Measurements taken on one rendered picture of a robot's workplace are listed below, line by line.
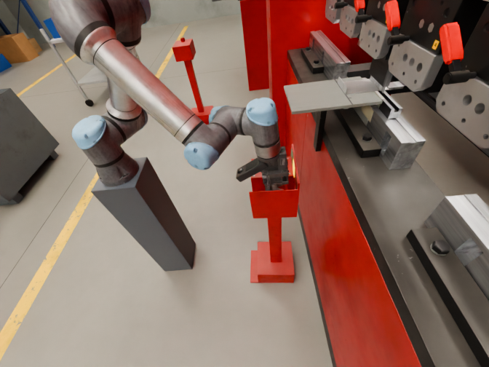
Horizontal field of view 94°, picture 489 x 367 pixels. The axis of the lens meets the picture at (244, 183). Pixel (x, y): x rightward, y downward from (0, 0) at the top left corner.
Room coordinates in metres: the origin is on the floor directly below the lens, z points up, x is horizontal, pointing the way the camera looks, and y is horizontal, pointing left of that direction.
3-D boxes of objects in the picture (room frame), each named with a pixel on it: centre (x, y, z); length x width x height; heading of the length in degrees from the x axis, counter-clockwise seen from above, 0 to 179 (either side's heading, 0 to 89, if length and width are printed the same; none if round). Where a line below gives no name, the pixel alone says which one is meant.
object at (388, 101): (0.63, -0.46, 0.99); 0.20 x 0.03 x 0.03; 174
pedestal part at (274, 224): (0.57, -0.10, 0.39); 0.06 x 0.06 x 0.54; 80
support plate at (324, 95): (0.68, -0.32, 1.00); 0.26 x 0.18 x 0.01; 84
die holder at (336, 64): (1.21, -0.52, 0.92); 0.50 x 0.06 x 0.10; 174
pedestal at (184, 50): (2.41, 0.34, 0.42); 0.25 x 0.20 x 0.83; 84
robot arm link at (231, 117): (0.56, 0.02, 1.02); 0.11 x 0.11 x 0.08; 57
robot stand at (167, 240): (0.74, 0.50, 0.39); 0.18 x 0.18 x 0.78; 85
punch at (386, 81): (0.67, -0.46, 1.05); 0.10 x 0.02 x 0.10; 174
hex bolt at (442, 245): (0.17, -0.36, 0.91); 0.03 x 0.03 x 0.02
